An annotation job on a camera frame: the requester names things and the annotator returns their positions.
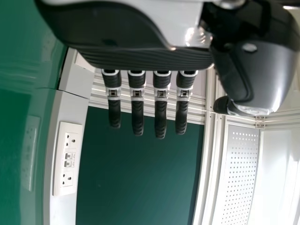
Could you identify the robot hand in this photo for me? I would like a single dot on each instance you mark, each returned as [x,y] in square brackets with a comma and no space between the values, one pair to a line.
[140,35]

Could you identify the perforated metal panel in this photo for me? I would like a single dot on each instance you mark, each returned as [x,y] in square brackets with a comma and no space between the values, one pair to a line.
[239,175]

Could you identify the white socket and switch panel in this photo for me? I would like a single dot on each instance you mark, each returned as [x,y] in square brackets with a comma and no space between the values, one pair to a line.
[68,159]

